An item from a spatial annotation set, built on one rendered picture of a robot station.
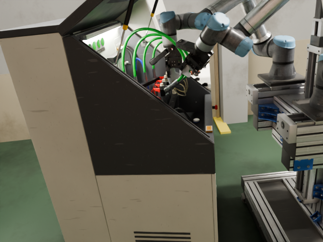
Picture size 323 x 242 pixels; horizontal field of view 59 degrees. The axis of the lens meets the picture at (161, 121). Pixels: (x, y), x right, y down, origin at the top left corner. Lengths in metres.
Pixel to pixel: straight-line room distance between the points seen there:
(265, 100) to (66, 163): 1.17
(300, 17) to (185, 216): 2.94
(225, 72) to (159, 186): 2.27
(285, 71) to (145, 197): 1.05
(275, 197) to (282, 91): 0.76
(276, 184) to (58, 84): 1.67
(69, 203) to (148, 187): 0.45
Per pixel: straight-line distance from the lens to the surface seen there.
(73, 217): 1.69
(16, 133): 4.27
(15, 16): 3.82
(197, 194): 1.42
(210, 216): 1.50
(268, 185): 2.28
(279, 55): 1.79
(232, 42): 1.14
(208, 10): 1.42
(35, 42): 1.31
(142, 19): 1.85
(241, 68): 3.49
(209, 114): 1.56
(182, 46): 1.27
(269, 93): 1.80
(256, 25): 1.27
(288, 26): 3.83
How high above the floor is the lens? 1.55
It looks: 23 degrees down
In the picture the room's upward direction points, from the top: 7 degrees counter-clockwise
